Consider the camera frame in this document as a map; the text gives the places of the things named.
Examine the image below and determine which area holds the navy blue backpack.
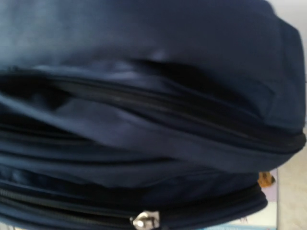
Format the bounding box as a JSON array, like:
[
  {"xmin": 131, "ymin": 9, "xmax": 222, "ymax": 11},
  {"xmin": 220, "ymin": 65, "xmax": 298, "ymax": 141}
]
[{"xmin": 0, "ymin": 0, "xmax": 306, "ymax": 230}]

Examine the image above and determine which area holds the dog cover book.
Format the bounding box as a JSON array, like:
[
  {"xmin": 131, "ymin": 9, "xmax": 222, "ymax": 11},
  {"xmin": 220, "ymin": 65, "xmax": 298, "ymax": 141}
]
[{"xmin": 224, "ymin": 169, "xmax": 278, "ymax": 230}]

